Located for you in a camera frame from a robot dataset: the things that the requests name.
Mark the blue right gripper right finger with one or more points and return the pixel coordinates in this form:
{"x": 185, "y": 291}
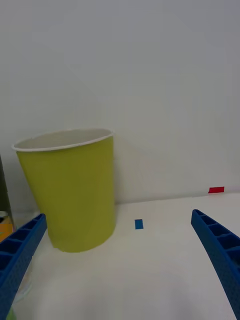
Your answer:
{"x": 222, "y": 252}

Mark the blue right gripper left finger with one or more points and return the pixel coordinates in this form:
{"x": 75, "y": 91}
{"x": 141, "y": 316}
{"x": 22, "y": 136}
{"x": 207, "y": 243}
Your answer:
{"x": 18, "y": 255}

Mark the orange drink can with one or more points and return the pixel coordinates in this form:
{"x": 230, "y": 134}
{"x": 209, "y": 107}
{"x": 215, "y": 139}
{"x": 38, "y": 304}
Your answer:
{"x": 5, "y": 226}

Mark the grey plastic waste bin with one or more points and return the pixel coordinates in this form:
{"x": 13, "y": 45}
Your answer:
{"x": 3, "y": 190}

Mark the yellow-green plastic waste bin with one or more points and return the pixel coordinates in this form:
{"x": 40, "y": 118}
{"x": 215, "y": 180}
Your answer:
{"x": 75, "y": 195}

